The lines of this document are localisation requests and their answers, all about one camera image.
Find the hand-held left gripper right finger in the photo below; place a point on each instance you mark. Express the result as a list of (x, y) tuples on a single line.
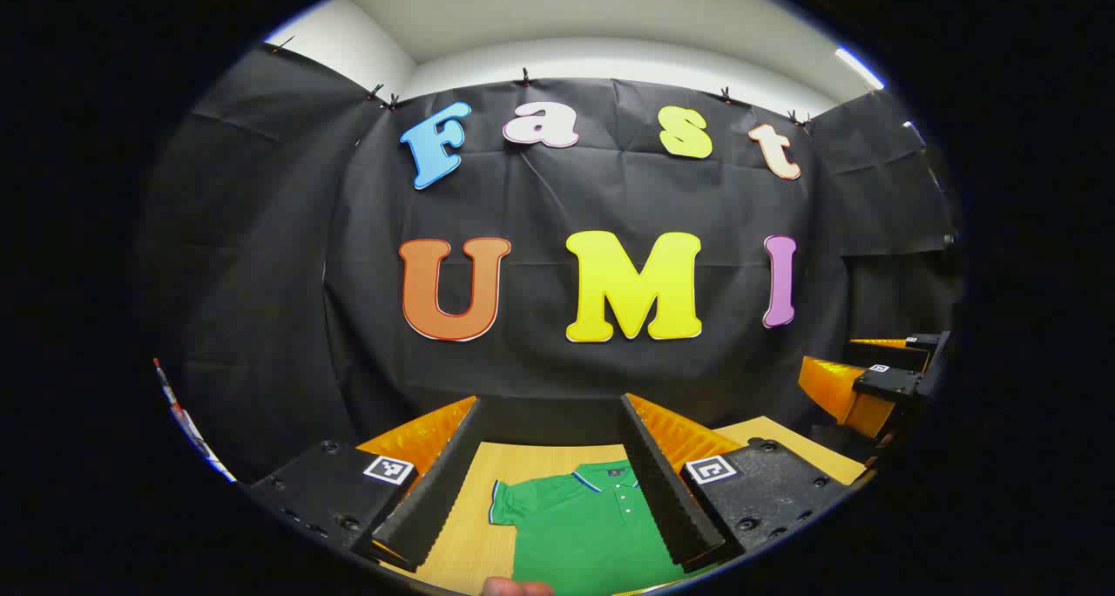
[(666, 491)]

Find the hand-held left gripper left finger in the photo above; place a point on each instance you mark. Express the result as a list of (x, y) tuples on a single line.
[(435, 491)]

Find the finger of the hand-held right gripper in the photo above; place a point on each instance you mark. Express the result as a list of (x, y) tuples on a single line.
[(884, 384), (884, 356)]

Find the green T-shirt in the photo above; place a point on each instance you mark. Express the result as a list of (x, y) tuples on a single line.
[(584, 535)]

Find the narrow ceiling light strip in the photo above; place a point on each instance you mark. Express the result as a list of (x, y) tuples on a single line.
[(858, 67)]

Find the white wall fixture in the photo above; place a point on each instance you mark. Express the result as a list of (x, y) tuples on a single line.
[(915, 134)]

